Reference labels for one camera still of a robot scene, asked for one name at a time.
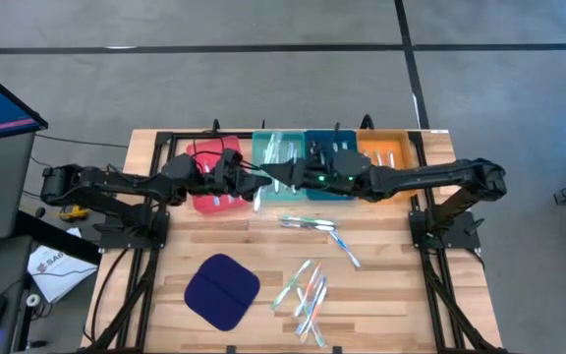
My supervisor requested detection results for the blue plastic bin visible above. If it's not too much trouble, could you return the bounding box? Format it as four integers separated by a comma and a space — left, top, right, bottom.
304, 129, 359, 202

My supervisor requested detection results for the purple folded cloth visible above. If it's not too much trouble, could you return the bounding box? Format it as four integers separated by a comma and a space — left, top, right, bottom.
183, 253, 261, 332

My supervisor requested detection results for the teal plastic bin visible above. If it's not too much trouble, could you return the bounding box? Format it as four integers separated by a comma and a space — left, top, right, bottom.
251, 130, 308, 203

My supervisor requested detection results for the orange plastic bin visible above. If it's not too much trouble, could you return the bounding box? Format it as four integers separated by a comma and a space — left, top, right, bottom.
355, 128, 418, 203

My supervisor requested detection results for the white paper sheet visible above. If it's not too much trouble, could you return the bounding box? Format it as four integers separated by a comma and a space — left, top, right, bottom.
26, 227, 99, 305

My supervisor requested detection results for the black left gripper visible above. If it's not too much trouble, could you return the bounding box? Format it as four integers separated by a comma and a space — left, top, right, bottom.
211, 164, 273, 198

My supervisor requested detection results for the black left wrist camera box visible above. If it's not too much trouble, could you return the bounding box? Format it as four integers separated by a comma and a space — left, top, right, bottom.
219, 147, 245, 172

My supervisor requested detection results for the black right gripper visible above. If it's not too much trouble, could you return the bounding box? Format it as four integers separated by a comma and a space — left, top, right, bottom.
260, 149, 338, 191

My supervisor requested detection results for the pink plastic bin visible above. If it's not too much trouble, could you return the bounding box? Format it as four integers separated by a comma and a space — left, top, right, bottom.
186, 135, 254, 215

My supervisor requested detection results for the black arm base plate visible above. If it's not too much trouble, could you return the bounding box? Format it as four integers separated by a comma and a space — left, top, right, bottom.
408, 209, 481, 251
96, 208, 170, 251

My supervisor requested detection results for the black side desk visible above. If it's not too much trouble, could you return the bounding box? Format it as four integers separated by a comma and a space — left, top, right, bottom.
0, 210, 102, 354

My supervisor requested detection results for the yellow hand tool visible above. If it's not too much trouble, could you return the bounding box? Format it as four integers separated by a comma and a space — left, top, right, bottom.
58, 204, 91, 223

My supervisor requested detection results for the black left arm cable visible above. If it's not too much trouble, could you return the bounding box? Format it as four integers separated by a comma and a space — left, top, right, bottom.
189, 137, 262, 173

